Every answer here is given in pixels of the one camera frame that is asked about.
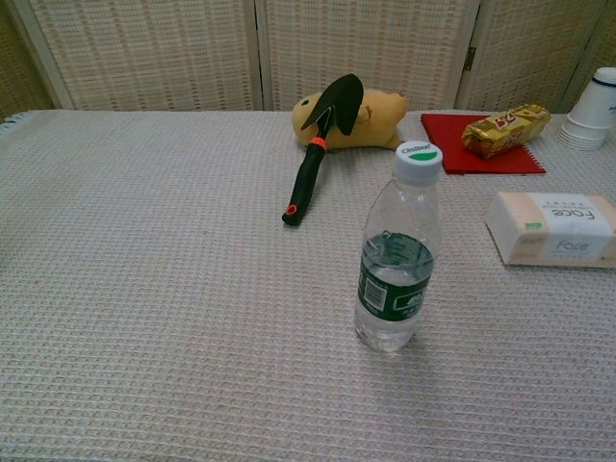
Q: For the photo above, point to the white tissue pack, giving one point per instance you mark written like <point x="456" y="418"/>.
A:
<point x="544" y="226"/>

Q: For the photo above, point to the black garden trowel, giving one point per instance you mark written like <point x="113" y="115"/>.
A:
<point x="308" y="178"/>

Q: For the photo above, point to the clear plastic water bottle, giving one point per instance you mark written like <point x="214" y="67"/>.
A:
<point x="397" y="269"/>

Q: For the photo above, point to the yellow plush toy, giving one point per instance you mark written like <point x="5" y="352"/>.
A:
<point x="377" y="120"/>

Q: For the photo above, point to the woven beige tablecloth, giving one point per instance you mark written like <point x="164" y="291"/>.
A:
<point x="168" y="313"/>

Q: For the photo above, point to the gold snack packet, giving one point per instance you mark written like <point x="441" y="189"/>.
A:
<point x="505" y="130"/>

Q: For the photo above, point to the woven folding screen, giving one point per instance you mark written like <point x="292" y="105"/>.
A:
<point x="154" y="53"/>

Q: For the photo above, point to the brass screen hinge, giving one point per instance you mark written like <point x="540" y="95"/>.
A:
<point x="470" y="59"/>

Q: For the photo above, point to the white paper cup stack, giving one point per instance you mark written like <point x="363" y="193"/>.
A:
<point x="594" y="110"/>

